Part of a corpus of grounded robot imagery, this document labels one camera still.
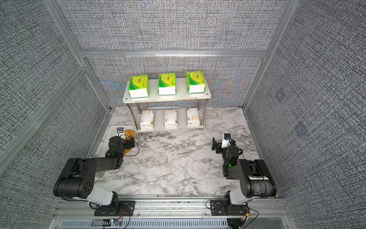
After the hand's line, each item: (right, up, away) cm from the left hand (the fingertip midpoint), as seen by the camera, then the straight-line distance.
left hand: (126, 134), depth 93 cm
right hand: (+61, +1, -4) cm, 62 cm away
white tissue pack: (+13, +10, +4) cm, 17 cm away
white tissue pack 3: (+44, +12, +5) cm, 46 cm away
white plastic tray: (-15, +1, +12) cm, 19 cm away
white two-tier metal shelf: (+36, +24, -13) cm, 46 cm away
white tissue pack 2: (+29, +10, +5) cm, 31 cm away
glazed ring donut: (-2, 0, +8) cm, 8 cm away
